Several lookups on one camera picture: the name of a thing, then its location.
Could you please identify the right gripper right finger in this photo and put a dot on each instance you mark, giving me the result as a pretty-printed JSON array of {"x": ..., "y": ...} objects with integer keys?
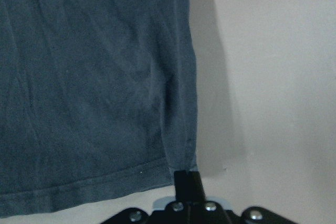
[{"x": 195, "y": 187}]

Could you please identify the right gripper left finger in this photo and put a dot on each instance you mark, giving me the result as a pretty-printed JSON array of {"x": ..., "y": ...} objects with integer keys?
[{"x": 181, "y": 183}]

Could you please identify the black graphic t-shirt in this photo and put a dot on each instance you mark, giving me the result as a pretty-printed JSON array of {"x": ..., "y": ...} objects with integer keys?
[{"x": 98, "y": 100}]

